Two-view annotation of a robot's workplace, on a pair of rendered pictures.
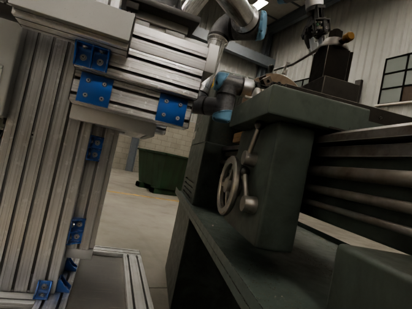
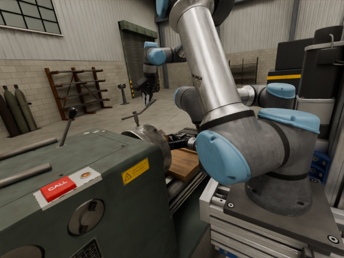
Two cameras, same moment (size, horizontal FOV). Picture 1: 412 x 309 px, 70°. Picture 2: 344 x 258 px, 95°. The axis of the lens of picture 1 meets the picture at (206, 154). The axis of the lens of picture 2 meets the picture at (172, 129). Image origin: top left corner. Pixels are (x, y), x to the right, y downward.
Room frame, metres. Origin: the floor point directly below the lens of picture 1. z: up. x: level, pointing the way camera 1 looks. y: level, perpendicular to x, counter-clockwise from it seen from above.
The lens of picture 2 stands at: (1.80, 0.47, 1.50)
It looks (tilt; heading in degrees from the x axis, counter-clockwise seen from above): 20 degrees down; 230
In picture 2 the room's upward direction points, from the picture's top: 6 degrees counter-clockwise
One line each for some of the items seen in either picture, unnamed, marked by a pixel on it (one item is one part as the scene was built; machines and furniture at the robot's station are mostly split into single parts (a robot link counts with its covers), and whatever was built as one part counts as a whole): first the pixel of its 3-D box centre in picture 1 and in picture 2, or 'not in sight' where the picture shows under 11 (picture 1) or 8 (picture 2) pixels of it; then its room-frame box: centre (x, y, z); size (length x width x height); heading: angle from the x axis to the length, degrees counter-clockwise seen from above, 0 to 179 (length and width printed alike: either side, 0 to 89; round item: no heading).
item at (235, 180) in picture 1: (255, 179); not in sight; (0.73, -0.13, 0.73); 0.27 x 0.12 x 0.27; 10
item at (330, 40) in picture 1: (333, 46); not in sight; (0.79, -0.28, 1.14); 0.08 x 0.08 x 0.03
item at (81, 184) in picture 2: not in sight; (72, 192); (1.80, 0.03, 1.23); 0.13 x 0.08 x 0.06; 10
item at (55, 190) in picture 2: not in sight; (59, 189); (1.82, 0.04, 1.26); 0.06 x 0.06 x 0.02; 10
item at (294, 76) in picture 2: not in sight; (292, 78); (-4.11, -0.86, 0.98); 1.81 x 1.22 x 1.95; 17
